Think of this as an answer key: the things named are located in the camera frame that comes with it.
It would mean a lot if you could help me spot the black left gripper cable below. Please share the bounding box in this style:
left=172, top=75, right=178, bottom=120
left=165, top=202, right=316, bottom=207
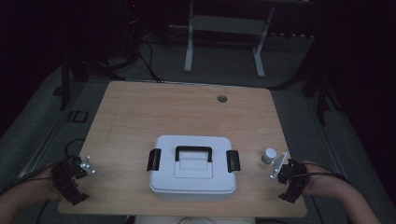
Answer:
left=0, top=138, right=86, bottom=195

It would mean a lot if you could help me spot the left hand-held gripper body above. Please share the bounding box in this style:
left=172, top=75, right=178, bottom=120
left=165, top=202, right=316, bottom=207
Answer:
left=50, top=155, right=96, bottom=200

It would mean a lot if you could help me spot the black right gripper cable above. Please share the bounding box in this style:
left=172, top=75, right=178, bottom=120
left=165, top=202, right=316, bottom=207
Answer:
left=290, top=161, right=353, bottom=185

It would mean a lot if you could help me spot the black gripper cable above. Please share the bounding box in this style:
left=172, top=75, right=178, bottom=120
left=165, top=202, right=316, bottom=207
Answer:
left=290, top=161, right=353, bottom=185
left=0, top=138, right=86, bottom=195

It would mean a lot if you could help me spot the person's left hand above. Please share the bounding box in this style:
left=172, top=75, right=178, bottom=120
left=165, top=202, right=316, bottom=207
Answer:
left=29, top=167, right=65, bottom=203

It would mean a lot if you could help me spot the black floor cable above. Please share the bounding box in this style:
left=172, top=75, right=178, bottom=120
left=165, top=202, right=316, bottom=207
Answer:
left=136, top=39, right=165, bottom=84

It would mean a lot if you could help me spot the white storage box black handle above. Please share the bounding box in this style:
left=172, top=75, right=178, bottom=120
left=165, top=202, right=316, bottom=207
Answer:
left=147, top=134, right=242, bottom=202

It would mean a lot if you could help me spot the person's right hand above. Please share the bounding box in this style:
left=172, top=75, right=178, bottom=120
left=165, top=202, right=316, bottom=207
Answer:
left=300, top=160, right=342, bottom=198

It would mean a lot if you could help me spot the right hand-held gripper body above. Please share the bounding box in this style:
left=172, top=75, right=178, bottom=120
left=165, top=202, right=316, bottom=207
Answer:
left=269, top=151, right=310, bottom=196

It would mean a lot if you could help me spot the black tripod stand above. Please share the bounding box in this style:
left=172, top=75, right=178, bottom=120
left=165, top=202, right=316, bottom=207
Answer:
left=58, top=50, right=127, bottom=112
left=270, top=35, right=342, bottom=127

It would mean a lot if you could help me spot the white metal stand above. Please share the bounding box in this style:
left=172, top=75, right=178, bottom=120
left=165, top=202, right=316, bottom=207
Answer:
left=182, top=0, right=276, bottom=79

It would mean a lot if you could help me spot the small white bottle green label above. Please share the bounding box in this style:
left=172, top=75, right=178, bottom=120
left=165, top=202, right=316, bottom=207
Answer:
left=261, top=147, right=278, bottom=165

